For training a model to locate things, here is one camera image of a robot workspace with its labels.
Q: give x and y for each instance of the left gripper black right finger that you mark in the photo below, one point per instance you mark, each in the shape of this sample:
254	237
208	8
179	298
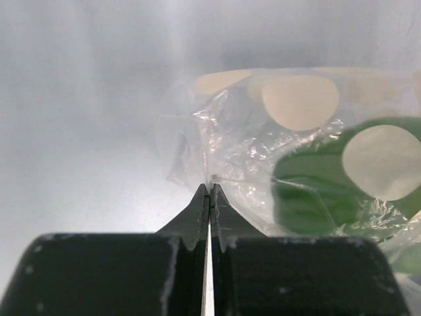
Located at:
258	275

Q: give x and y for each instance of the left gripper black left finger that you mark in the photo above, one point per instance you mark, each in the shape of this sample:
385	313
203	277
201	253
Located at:
159	273

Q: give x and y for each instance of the dark green fake pepper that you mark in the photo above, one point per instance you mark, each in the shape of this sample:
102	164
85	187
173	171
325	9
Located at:
362	180

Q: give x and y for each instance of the clear polka dot zip bag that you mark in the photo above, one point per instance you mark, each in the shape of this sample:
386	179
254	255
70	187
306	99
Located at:
231	128

